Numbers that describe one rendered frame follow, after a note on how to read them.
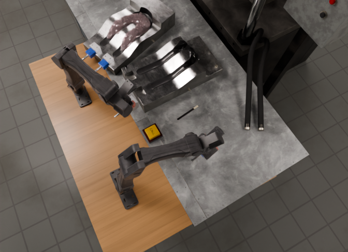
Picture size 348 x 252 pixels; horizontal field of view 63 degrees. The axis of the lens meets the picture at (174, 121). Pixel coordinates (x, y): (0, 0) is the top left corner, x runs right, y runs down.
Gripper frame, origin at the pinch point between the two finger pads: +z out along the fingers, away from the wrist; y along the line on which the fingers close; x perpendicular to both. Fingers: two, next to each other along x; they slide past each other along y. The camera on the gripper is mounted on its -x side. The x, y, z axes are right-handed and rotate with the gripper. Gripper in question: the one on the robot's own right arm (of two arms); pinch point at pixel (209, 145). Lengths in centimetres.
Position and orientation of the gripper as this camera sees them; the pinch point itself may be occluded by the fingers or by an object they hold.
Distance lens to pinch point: 133.3
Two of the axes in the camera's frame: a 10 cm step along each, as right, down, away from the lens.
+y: -6.3, -7.3, 2.8
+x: -7.0, 6.8, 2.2
